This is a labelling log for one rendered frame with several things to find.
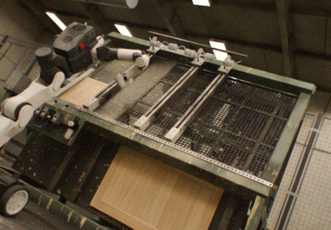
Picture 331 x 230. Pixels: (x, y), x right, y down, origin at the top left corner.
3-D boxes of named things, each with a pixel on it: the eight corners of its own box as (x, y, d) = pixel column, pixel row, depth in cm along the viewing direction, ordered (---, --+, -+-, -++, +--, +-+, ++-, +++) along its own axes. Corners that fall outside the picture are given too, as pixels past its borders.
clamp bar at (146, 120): (132, 130, 258) (129, 106, 244) (199, 63, 339) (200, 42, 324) (142, 135, 254) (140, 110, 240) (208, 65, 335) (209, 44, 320)
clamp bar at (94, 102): (81, 110, 279) (77, 86, 265) (156, 51, 360) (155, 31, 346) (91, 113, 275) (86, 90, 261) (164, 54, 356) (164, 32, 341)
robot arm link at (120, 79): (121, 88, 272) (119, 90, 261) (113, 77, 271) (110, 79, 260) (132, 80, 271) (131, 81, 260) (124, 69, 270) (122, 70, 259)
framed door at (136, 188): (90, 204, 259) (89, 204, 257) (123, 142, 274) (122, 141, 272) (194, 262, 222) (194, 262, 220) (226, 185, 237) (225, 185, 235)
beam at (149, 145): (23, 103, 299) (20, 93, 293) (33, 96, 307) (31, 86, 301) (265, 207, 208) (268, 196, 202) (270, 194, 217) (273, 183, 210)
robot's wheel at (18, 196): (-3, 208, 198) (22, 181, 210) (-9, 204, 200) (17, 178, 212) (12, 223, 213) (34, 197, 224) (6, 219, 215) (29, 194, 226)
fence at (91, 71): (52, 98, 293) (51, 95, 291) (117, 53, 358) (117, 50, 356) (56, 100, 291) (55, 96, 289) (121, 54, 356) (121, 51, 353)
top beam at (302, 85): (107, 42, 379) (106, 34, 372) (113, 39, 385) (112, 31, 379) (309, 99, 288) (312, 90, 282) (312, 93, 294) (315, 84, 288)
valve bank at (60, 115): (14, 119, 264) (31, 93, 270) (26, 125, 276) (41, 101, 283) (60, 140, 243) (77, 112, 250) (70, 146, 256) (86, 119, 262)
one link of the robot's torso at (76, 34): (73, 50, 230) (105, 25, 252) (39, 39, 244) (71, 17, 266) (84, 83, 251) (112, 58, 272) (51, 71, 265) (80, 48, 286)
